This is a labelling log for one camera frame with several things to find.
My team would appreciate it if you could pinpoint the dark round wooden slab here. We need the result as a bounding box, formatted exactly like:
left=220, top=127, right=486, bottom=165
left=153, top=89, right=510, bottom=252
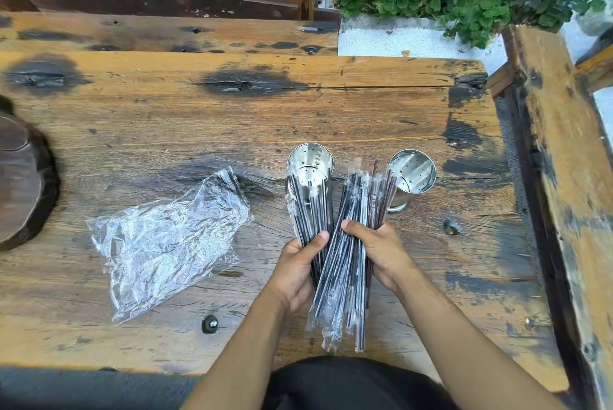
left=0, top=95, right=61, bottom=253

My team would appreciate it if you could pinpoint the person's right hand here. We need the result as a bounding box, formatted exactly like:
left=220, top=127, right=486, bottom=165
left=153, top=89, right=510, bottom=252
left=340, top=219, right=423, bottom=296

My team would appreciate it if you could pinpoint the person's right forearm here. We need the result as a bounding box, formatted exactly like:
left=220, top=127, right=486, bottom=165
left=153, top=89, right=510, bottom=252
left=390, top=271, right=571, bottom=410

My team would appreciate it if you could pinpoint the person's left forearm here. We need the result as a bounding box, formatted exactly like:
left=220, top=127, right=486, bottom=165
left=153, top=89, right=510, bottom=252
left=179, top=288, right=301, bottom=410

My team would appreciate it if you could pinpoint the person's left hand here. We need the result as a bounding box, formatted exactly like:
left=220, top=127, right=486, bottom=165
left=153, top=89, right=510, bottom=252
left=274, top=231, right=331, bottom=315

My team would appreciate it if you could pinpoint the white concrete planter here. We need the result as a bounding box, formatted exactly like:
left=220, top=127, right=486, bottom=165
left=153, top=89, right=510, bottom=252
left=337, top=13, right=509, bottom=76

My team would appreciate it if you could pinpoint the crumpled clear plastic bag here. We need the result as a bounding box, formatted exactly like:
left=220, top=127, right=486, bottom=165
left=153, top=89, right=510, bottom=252
left=86, top=167, right=255, bottom=325

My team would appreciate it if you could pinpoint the perforated steel chopstick holder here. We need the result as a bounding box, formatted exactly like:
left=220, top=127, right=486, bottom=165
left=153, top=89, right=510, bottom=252
left=286, top=142, right=336, bottom=200
left=384, top=149, right=438, bottom=215

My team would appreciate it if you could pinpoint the person's black clothing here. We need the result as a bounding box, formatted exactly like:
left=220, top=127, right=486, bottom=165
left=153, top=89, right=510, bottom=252
left=261, top=355, right=461, bottom=410

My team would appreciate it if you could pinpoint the weathered wooden bench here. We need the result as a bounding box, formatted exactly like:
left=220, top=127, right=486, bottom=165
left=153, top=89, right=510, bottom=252
left=485, top=24, right=613, bottom=410
left=0, top=10, right=341, bottom=57

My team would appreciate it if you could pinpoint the large bundle of chopsticks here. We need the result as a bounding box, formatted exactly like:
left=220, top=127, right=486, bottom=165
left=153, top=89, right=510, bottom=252
left=306, top=157, right=399, bottom=354

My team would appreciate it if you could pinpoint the small bundle of chopsticks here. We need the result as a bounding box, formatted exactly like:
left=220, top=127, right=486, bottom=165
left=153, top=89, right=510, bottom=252
left=286, top=174, right=334, bottom=283

